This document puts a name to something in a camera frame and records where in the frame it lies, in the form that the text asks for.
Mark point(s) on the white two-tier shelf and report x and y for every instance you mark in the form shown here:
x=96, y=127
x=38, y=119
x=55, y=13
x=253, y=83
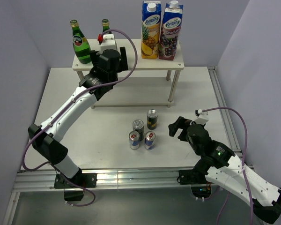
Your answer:
x=153, y=82

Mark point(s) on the pineapple juice carton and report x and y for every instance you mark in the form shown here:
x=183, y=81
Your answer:
x=150, y=29

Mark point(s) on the aluminium side rail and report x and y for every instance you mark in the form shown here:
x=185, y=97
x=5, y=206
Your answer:
x=229, y=129

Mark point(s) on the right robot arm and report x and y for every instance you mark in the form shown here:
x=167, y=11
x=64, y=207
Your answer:
x=220, y=165

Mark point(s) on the grape juice carton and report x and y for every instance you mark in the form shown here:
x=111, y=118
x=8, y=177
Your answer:
x=170, y=29

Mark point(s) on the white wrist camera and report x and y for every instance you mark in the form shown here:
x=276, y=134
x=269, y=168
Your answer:
x=107, y=41
x=201, y=117

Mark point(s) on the dark energy can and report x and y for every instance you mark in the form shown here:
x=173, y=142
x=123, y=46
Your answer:
x=152, y=118
x=138, y=125

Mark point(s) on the Red Bull can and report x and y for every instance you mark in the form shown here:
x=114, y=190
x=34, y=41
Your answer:
x=134, y=140
x=149, y=140

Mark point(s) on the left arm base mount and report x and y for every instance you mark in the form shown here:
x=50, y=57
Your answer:
x=76, y=188

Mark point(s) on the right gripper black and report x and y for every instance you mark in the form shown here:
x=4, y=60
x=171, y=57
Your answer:
x=181, y=123

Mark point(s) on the green Perrier bottle front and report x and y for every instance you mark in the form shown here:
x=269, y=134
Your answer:
x=80, y=44

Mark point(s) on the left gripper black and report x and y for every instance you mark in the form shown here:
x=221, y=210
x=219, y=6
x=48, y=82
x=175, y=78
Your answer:
x=122, y=60

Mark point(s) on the aluminium front rail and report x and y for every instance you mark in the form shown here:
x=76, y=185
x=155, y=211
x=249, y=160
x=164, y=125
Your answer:
x=39, y=181

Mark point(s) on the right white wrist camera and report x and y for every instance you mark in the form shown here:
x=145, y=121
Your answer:
x=201, y=117

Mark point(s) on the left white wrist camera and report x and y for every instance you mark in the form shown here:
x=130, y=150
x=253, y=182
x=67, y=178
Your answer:
x=107, y=41

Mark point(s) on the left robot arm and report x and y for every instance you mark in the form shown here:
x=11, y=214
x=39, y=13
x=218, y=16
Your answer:
x=46, y=137

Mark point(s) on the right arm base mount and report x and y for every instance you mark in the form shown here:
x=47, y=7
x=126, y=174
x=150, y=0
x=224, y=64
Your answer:
x=200, y=188

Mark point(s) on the green perrier bottle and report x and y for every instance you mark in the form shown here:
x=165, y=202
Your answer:
x=80, y=44
x=105, y=24

